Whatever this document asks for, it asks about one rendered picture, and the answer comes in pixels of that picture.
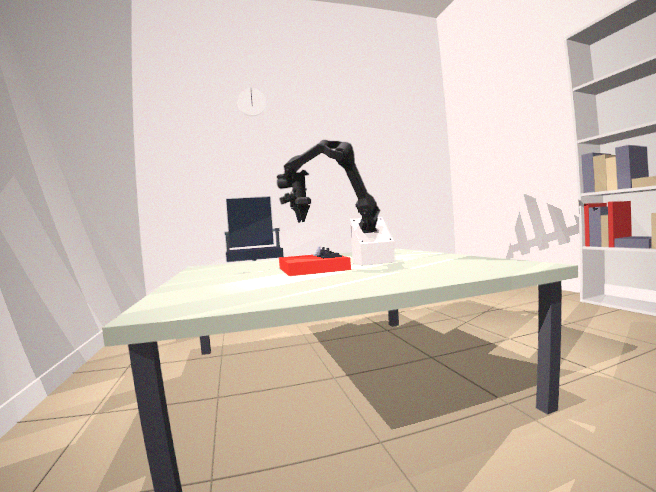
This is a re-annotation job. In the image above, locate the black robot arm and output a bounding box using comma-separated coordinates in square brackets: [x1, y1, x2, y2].
[276, 140, 381, 233]

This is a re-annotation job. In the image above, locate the red flat rectangular plate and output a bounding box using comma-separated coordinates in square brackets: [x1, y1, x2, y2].
[279, 247, 351, 276]

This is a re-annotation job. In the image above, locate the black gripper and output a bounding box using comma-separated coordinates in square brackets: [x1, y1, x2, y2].
[290, 185, 311, 223]

